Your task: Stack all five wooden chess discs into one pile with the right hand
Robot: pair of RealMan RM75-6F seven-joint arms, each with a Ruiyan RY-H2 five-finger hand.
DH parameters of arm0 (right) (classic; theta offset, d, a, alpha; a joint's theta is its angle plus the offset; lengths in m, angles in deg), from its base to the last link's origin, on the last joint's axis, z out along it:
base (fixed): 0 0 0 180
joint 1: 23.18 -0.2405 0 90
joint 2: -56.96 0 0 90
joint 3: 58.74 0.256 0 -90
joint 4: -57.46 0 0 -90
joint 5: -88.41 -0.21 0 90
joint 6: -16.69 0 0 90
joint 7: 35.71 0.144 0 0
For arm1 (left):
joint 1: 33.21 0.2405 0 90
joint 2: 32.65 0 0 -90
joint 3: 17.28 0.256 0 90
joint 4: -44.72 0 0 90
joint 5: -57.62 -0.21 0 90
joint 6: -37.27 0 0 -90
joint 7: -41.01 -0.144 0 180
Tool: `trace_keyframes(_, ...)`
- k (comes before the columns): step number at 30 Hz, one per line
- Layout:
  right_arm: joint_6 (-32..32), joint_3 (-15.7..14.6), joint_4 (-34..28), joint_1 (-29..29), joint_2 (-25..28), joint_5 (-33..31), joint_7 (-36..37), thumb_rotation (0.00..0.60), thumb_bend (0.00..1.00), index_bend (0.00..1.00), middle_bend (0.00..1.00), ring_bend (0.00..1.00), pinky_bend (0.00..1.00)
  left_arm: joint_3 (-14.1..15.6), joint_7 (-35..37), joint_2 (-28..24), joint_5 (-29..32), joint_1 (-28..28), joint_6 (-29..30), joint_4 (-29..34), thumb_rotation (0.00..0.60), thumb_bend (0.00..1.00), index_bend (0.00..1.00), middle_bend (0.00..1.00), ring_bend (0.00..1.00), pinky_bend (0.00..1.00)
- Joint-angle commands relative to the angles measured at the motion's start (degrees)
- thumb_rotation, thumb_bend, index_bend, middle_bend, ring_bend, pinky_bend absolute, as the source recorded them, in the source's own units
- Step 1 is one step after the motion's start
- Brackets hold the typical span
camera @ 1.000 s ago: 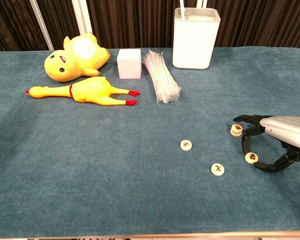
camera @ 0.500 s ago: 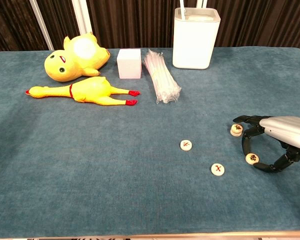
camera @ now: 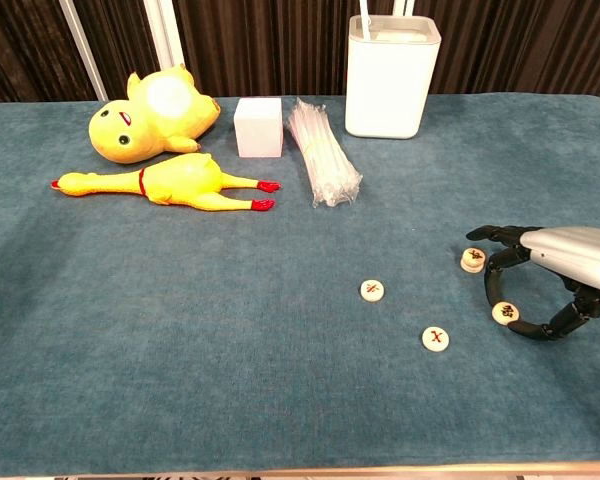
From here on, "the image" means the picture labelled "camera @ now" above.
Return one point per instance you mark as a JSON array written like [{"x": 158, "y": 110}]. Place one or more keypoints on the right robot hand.
[{"x": 575, "y": 255}]

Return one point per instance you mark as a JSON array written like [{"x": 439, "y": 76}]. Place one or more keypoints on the round chess piece top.
[{"x": 473, "y": 255}]

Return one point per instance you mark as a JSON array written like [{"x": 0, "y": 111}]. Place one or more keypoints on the white square trash bin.
[{"x": 390, "y": 90}]

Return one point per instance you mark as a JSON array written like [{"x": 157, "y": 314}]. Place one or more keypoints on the bundle of wrapped straws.
[{"x": 325, "y": 160}]

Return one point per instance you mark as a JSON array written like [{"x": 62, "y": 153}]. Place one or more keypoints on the pale pink cube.
[{"x": 257, "y": 130}]

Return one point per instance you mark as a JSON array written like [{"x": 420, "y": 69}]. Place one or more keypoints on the dark brown pleated curtain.
[{"x": 280, "y": 45}]

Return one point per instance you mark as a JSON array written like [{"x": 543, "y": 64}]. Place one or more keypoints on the teal tablecloth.
[{"x": 180, "y": 325}]

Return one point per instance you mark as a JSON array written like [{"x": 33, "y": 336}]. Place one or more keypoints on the yellow rubber chicken toy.
[{"x": 180, "y": 180}]

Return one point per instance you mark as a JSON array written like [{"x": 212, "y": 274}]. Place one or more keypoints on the yellow plush duck toy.
[{"x": 130, "y": 130}]

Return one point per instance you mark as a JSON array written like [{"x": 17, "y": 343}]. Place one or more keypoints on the white frame post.
[
  {"x": 83, "y": 50},
  {"x": 162, "y": 30},
  {"x": 404, "y": 6}
]

